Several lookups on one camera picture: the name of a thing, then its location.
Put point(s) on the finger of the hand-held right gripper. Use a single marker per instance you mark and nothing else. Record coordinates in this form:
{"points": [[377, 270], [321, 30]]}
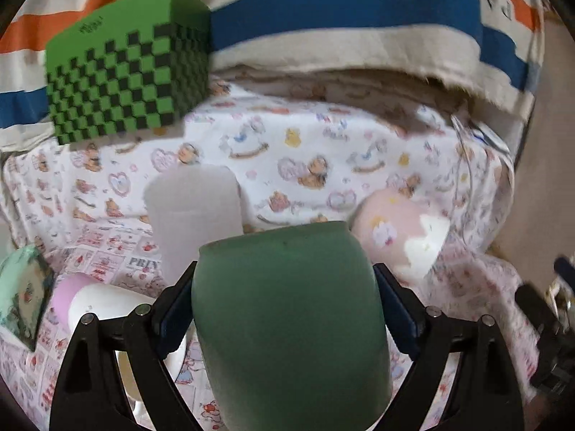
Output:
{"points": [[546, 323]]}

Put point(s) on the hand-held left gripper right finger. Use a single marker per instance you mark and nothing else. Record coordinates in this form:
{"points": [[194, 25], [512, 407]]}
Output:
{"points": [[404, 318]]}

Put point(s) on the green checkered box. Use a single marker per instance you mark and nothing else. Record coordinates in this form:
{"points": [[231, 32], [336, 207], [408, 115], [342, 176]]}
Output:
{"points": [[121, 67]]}

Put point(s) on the translucent white cup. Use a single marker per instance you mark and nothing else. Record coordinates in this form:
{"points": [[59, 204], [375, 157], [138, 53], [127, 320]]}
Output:
{"points": [[193, 215]]}

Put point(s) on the mint green printed pouch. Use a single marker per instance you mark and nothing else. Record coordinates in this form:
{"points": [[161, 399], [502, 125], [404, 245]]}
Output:
{"points": [[22, 292]]}

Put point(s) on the printed white bedsheet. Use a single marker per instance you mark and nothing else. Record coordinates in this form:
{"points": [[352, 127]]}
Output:
{"points": [[314, 157]]}

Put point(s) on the white and lilac cup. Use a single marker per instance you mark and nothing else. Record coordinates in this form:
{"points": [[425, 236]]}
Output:
{"points": [[96, 301]]}

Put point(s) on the green cup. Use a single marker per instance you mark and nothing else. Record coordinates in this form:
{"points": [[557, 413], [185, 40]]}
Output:
{"points": [[287, 323]]}

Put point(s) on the pink cup with print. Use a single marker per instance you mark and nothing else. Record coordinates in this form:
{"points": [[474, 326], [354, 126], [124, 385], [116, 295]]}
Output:
{"points": [[395, 233]]}

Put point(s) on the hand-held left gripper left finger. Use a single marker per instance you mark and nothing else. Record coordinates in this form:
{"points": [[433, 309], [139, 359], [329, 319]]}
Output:
{"points": [[173, 318]]}

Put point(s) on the striped blanket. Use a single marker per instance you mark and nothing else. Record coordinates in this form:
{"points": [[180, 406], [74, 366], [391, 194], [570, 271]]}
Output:
{"points": [[341, 22]]}

